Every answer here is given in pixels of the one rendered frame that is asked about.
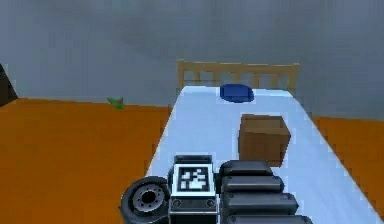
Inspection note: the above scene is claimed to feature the dark brown furniture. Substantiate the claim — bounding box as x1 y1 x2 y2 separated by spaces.
0 63 19 108

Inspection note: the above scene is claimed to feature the small green object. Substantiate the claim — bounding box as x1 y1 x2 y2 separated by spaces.
106 96 125 110

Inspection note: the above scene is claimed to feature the wooden bed with white sheet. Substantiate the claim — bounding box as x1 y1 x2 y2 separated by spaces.
145 59 384 224

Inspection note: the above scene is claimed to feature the blue pillow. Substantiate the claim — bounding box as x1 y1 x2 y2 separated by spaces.
219 83 255 104

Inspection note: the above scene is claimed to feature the brown cardboard box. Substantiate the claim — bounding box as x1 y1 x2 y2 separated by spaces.
237 113 292 168

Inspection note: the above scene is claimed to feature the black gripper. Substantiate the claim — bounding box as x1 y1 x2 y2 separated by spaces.
119 176 172 224

